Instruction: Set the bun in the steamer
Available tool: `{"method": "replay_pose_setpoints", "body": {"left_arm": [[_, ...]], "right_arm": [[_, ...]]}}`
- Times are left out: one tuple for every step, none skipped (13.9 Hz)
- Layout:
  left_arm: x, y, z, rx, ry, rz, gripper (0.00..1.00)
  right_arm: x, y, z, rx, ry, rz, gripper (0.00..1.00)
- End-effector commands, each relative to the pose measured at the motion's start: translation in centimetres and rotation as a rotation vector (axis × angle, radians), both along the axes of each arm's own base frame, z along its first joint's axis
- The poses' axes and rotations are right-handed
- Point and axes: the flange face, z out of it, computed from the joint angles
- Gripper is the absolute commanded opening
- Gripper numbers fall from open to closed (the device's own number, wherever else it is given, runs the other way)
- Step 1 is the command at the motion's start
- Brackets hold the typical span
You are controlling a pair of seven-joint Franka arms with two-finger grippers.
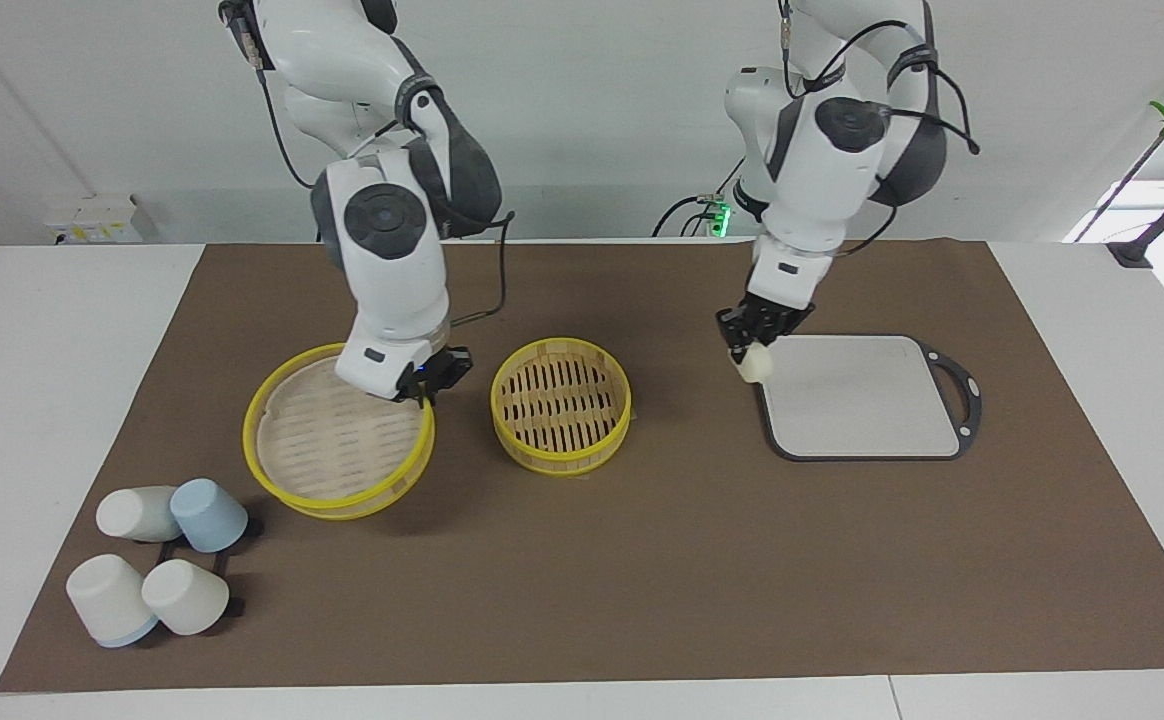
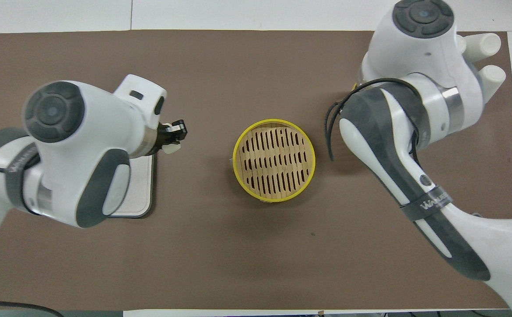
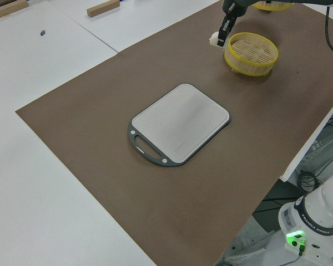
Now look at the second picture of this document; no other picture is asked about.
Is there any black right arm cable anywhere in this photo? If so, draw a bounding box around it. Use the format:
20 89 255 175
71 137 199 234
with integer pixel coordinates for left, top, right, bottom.
325 78 420 162

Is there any black left base cable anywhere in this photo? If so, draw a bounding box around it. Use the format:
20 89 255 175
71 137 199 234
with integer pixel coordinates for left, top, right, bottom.
0 297 64 317

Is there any brown table mat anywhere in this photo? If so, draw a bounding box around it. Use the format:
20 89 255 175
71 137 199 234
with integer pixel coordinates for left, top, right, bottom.
0 30 512 311

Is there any yellow bamboo steamer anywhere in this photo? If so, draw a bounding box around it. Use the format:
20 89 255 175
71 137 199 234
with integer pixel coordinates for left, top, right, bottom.
232 119 316 203

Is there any grey cutting board black rim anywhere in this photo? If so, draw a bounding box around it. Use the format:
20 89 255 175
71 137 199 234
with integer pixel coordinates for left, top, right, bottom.
106 153 156 219

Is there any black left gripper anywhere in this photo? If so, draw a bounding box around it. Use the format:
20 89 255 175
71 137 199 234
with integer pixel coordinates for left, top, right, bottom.
157 120 188 148

